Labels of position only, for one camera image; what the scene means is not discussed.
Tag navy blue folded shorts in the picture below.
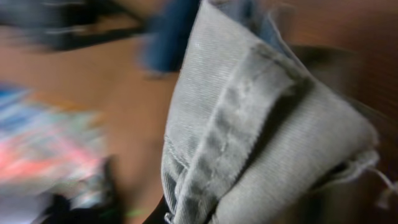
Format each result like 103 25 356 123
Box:
142 0 282 77

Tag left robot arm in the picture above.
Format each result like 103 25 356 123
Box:
1 0 146 51

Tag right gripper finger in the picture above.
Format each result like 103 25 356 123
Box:
142 197 170 224

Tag khaki shorts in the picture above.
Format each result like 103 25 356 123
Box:
161 1 397 224

